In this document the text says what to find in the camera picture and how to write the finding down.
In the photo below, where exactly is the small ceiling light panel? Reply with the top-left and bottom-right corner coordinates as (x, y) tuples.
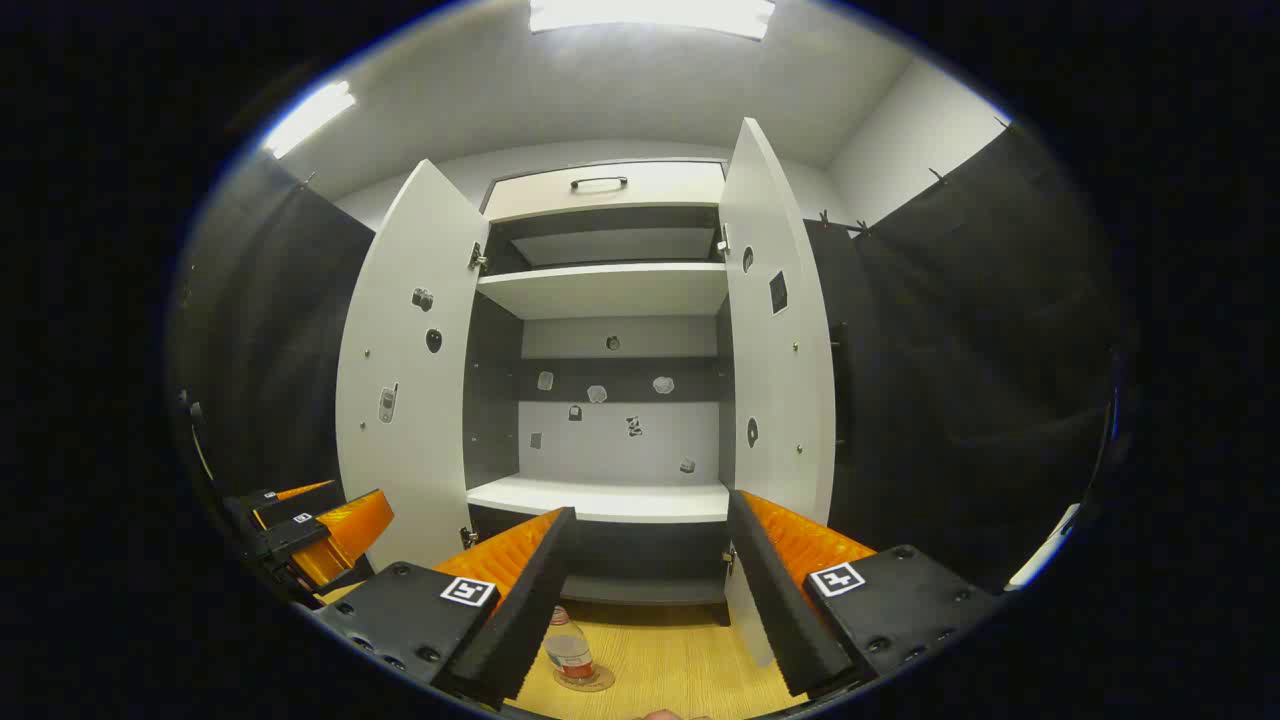
(261, 81), (358, 160)

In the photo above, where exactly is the round wooden coaster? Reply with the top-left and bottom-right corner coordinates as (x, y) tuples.
(552, 664), (617, 694)

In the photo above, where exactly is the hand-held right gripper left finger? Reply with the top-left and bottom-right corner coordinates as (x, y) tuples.
(310, 506), (579, 713)

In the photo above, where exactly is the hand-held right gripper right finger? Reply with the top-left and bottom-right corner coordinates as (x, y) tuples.
(727, 488), (1002, 699)

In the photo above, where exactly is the white cabinet drawer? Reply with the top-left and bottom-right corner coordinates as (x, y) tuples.
(483, 160), (727, 224)

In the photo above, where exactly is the clear plastic bottle red label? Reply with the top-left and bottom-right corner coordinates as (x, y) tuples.
(545, 605), (597, 683)

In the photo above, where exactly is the white side table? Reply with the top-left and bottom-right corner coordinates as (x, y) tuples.
(1004, 503), (1084, 592)

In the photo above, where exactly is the white cabinet with dark frame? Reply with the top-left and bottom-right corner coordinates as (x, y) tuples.
(463, 158), (738, 629)

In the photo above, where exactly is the white cabinet door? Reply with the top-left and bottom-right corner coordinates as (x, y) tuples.
(335, 160), (491, 573)
(717, 118), (838, 668)

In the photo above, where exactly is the white cabinet shelf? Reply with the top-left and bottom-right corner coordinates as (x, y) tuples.
(466, 475), (732, 525)
(476, 262), (730, 322)

